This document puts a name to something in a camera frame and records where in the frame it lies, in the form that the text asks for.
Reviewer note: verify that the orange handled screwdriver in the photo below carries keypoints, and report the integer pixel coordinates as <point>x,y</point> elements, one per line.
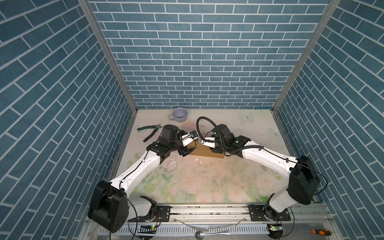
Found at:
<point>321,232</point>

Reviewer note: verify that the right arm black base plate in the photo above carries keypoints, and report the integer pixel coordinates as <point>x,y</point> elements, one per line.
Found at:
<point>260,213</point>

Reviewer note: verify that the brown cardboard box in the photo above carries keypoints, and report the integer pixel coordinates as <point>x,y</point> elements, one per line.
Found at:
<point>203,151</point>

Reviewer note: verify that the metal spoon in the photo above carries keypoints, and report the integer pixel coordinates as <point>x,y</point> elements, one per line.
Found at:
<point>200,235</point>

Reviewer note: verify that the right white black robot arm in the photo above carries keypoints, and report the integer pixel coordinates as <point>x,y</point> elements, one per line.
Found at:
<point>303,180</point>

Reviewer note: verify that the aluminium front rail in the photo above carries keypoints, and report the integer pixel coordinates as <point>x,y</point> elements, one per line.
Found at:
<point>238,212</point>

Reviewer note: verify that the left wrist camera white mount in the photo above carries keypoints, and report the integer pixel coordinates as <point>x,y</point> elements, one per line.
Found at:
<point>189,138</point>

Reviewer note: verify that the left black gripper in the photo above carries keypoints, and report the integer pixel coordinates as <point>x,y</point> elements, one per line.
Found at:
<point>184,151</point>

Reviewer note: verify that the aluminium corner post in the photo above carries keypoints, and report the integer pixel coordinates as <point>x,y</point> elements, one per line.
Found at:
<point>318,30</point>
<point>92,20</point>

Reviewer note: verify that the aluminium corner post right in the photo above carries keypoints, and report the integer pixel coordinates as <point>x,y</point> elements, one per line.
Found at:
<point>318,30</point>

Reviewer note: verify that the aluminium corner post left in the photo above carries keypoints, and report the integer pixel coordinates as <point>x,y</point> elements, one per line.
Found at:
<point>92,20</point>

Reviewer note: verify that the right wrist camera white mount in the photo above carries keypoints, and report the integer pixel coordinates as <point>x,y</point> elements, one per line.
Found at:
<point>209,142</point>

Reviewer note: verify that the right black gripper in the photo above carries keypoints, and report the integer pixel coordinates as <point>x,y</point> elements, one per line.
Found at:
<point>217,150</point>

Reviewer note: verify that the lavender ceramic cup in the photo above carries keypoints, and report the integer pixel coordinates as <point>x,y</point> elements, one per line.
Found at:
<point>179,115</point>

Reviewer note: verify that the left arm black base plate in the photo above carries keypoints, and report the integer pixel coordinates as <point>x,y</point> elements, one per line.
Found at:
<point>160,214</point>

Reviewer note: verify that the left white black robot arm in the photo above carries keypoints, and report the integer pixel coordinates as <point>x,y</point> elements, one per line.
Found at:
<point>110,205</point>

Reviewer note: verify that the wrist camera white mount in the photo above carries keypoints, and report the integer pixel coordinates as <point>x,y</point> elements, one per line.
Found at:
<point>189,138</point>
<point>209,142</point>

